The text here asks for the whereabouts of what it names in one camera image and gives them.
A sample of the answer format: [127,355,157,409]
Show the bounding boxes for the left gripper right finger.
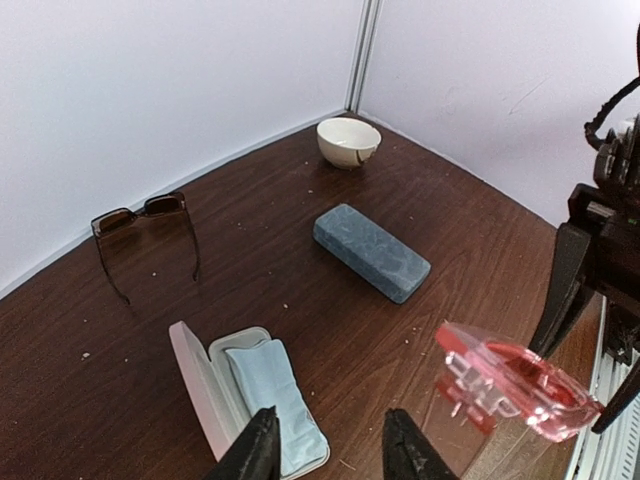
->
[382,408,459,480]

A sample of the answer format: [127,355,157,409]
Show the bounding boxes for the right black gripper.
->
[528,184,639,358]

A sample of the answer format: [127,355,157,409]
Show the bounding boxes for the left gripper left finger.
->
[204,406,281,480]

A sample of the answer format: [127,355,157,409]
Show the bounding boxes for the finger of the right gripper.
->
[592,360,640,434]

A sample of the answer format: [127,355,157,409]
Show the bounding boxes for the pink glasses case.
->
[169,321,330,479]

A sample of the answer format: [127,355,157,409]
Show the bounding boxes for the light blue cloth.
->
[225,339,329,478]

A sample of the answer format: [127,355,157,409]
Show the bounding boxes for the red framed eyeglasses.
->
[435,322,604,443]

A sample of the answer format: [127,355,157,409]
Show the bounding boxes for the grey-blue glasses case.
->
[312,204,431,304]

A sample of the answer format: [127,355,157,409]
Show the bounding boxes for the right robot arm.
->
[529,79,639,434]

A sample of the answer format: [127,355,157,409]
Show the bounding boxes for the dark sunglasses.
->
[90,191,202,306]

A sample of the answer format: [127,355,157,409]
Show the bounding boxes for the white ceramic bowl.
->
[316,117,382,170]

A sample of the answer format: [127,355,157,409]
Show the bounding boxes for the aluminium front rail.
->
[567,294,640,480]

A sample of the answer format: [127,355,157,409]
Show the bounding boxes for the right aluminium frame post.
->
[344,0,382,113]

